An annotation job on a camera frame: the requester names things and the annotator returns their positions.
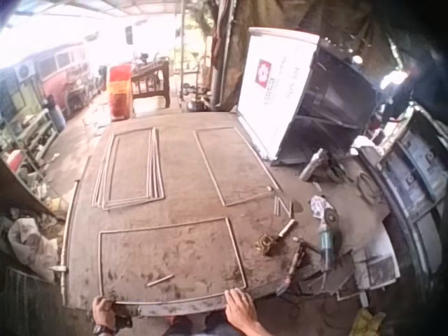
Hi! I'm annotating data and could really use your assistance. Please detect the black metal cabinet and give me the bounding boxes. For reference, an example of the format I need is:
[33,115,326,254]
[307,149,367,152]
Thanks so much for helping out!
[275,44,381,166]

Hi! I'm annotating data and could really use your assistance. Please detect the short white tube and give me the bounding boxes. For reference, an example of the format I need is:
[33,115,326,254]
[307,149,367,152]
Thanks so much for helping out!
[278,220,296,238]

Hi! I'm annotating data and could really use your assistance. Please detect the newspaper sheets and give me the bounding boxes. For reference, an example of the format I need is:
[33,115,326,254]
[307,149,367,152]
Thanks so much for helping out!
[351,230,401,292]

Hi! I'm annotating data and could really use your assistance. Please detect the white refrigerator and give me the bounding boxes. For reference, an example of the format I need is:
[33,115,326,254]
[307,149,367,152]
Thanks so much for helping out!
[237,27,321,161]

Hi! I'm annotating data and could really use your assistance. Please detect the metal wire mesh panel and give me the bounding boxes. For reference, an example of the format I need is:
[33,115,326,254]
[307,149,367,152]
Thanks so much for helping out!
[4,267,68,336]

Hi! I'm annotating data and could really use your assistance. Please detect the person's legs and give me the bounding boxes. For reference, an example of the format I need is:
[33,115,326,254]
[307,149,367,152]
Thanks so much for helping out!
[163,310,242,336]

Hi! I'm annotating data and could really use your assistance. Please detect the white plastic sack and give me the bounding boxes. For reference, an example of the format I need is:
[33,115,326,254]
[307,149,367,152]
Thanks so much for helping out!
[8,216,60,281]

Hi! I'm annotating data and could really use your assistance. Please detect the black wrist watch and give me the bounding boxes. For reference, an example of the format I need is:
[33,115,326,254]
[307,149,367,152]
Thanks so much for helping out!
[92,323,118,336]

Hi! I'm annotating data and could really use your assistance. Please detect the narrow rectangular metal frame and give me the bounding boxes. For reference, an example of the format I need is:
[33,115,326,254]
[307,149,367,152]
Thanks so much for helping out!
[192,126,281,208]

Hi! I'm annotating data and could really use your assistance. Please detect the red and orange sack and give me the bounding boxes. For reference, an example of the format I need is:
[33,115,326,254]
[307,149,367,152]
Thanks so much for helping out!
[108,64,134,122]

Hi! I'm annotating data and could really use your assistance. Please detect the coiled black cable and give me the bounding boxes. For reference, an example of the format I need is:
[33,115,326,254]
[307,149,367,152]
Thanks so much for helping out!
[354,170,383,204]

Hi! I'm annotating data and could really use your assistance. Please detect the stack of metal frames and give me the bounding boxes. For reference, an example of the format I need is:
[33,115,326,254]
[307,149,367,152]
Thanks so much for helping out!
[91,127,166,211]

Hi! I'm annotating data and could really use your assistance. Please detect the bundle of short metal rods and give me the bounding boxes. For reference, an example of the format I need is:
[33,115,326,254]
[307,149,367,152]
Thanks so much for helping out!
[273,195,294,218]

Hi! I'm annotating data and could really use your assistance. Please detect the person's right hand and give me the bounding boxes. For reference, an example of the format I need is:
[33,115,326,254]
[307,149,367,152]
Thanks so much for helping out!
[223,288,259,327]

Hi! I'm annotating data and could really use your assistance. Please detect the person's left hand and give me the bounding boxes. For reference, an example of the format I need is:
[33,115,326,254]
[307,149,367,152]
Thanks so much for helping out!
[91,295,118,330]

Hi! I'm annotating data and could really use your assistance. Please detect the short metal rod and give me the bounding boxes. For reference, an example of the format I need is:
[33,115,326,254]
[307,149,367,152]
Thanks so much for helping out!
[146,274,175,288]

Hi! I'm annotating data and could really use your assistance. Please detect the blue barrel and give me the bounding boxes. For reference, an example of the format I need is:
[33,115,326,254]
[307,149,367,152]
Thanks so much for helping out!
[48,104,67,133]

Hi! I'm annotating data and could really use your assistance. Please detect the white air conditioner unit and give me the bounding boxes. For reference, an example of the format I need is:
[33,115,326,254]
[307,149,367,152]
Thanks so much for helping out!
[13,60,36,83]

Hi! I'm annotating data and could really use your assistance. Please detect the red van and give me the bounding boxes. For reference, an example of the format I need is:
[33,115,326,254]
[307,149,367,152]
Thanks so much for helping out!
[34,43,89,117]

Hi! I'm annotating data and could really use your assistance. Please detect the teal angle grinder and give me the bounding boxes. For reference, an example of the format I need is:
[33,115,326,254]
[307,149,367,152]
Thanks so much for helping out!
[316,206,346,271]

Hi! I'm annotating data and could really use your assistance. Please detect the long white pipe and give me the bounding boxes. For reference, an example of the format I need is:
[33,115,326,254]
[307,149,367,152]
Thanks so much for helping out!
[59,178,82,306]

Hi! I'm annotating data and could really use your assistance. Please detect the cluttered metal shelf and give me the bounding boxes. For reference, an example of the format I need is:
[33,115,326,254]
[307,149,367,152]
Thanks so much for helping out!
[0,107,61,185]

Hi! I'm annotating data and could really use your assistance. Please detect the yellow cloth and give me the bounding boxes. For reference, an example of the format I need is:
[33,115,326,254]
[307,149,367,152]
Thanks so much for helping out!
[351,307,386,336]

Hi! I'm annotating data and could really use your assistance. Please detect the wide rectangular metal frame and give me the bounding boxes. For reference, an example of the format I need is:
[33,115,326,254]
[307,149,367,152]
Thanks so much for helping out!
[98,216,248,306]

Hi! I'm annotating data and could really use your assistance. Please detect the white patterned rag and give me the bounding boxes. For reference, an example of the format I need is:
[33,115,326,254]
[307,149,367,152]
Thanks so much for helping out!
[309,195,330,221]

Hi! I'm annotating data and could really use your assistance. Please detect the grey welding machine rack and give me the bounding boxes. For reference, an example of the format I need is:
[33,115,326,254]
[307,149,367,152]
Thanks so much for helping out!
[377,104,448,227]

